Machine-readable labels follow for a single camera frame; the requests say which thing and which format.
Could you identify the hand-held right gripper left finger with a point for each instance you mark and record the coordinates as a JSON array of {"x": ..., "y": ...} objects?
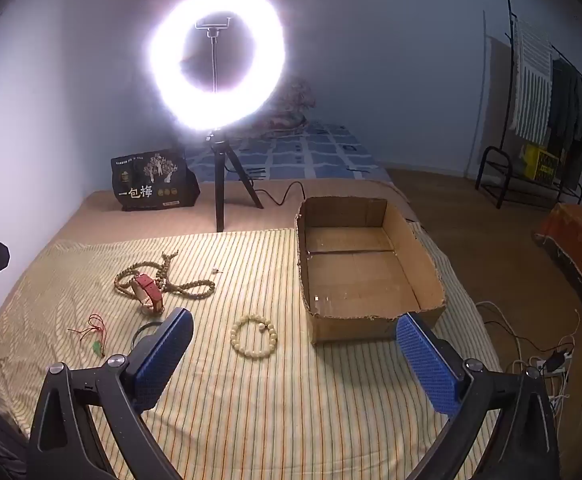
[{"x": 163, "y": 355}]

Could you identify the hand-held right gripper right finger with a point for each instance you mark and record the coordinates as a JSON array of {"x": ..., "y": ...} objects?
[{"x": 426, "y": 365}]

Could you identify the cardboard box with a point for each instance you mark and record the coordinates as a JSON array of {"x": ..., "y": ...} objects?
[{"x": 361, "y": 270}]

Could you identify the striped yellow cloth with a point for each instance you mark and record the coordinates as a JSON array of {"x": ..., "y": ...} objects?
[{"x": 251, "y": 410}]

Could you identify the white power strip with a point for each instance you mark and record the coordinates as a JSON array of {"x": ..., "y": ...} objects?
[{"x": 541, "y": 362}]

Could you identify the tan bed sheet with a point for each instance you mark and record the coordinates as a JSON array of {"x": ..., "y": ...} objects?
[{"x": 121, "y": 225}]

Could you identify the black printed snack bag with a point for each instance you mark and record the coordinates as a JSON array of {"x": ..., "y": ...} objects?
[{"x": 153, "y": 180}]

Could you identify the black tripod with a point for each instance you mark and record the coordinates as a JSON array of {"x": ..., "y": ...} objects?
[{"x": 219, "y": 185}]

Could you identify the orange cloth covered furniture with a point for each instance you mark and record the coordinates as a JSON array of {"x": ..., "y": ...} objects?
[{"x": 576, "y": 240}]

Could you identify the black clothes rack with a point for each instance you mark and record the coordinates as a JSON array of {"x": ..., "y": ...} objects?
[{"x": 496, "y": 160}]

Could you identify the yellow box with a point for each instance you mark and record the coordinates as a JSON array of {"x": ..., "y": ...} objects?
[{"x": 541, "y": 162}]

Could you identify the blue checked bed sheet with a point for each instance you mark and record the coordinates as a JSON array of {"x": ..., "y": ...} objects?
[{"x": 316, "y": 155}]

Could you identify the floral blanket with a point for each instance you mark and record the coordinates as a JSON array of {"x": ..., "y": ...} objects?
[{"x": 291, "y": 105}]

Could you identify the dark hanging clothes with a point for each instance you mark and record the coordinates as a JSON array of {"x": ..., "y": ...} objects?
[{"x": 568, "y": 105}]

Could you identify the white striped towel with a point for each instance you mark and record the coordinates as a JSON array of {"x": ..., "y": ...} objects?
[{"x": 531, "y": 85}]

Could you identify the phone clamp holder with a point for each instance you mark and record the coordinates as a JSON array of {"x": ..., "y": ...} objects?
[{"x": 214, "y": 24}]

